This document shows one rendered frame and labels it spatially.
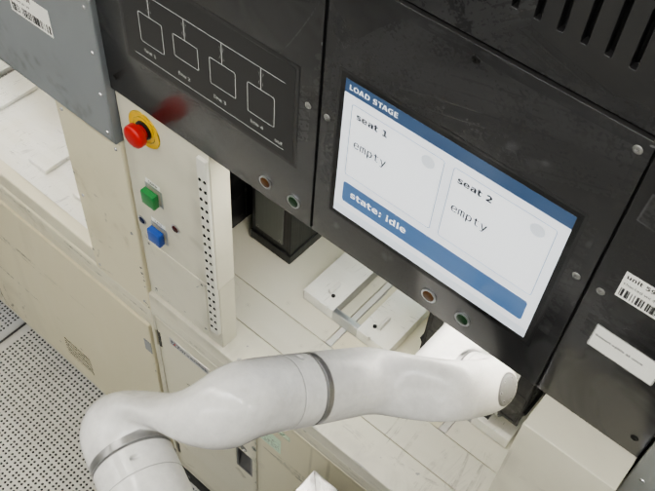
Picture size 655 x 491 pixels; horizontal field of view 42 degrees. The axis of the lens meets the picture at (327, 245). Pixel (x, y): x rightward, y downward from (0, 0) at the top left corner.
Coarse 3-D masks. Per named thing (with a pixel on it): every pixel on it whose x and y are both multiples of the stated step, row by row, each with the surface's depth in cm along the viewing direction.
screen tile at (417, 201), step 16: (352, 112) 93; (352, 128) 95; (368, 128) 93; (384, 128) 91; (368, 144) 94; (384, 144) 93; (400, 144) 91; (416, 144) 89; (352, 160) 98; (400, 160) 92; (416, 160) 90; (352, 176) 100; (368, 176) 98; (384, 176) 96; (416, 176) 92; (432, 176) 90; (384, 192) 98; (400, 192) 96; (416, 192) 94; (432, 192) 92; (400, 208) 98; (416, 208) 95; (432, 208) 94
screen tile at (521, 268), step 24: (456, 192) 89; (480, 192) 87; (480, 216) 89; (504, 216) 87; (528, 216) 84; (456, 240) 94; (480, 240) 91; (528, 240) 86; (552, 240) 84; (504, 264) 91; (528, 264) 88; (528, 288) 91
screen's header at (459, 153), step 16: (368, 96) 90; (384, 112) 89; (400, 112) 88; (416, 128) 88; (448, 144) 86; (464, 160) 86; (480, 160) 84; (496, 176) 84; (512, 192) 84; (528, 192) 82; (544, 208) 82; (560, 208) 81
